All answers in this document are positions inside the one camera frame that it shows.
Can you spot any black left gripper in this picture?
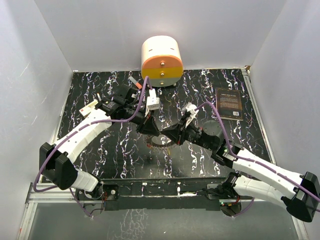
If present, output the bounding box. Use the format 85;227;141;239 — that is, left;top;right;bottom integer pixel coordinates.
123;104;159;136

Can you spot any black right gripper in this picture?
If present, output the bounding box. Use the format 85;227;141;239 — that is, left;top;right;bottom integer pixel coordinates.
162;115;215;151

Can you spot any black disc with keyrings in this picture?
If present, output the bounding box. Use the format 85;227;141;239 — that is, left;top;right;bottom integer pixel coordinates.
144;134;175;150

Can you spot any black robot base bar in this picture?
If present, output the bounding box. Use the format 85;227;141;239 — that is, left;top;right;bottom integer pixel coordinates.
75;177;249;216

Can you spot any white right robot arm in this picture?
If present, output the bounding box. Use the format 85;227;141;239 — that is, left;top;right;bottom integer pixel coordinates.
161;120;320;223

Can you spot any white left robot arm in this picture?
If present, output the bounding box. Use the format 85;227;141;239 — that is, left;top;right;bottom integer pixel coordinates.
36;91;160;200

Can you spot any orange capped glue pen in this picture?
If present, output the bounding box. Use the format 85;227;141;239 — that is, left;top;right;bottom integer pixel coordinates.
128;76;143;90

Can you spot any dark brown book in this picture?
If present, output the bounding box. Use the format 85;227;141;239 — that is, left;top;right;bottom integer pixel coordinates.
215;88;244;121

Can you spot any pale green staples box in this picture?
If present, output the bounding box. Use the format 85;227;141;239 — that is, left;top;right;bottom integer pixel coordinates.
79;99;98;118

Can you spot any round three-drawer cabinet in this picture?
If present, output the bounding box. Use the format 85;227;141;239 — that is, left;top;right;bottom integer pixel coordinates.
141;35;184;88

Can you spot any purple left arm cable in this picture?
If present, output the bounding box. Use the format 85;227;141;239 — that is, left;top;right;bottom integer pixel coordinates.
33;76;153;218

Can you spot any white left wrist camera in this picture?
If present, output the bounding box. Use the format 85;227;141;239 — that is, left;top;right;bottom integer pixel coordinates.
146;88;160;111

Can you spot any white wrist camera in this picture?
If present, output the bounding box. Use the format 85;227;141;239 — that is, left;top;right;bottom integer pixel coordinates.
146;88;160;111
181;102;199;121

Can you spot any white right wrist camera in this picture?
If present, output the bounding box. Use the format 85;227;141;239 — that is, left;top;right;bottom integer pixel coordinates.
181;102;199;121

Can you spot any aluminium frame rail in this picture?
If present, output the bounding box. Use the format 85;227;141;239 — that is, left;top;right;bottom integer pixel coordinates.
17;190;309;240

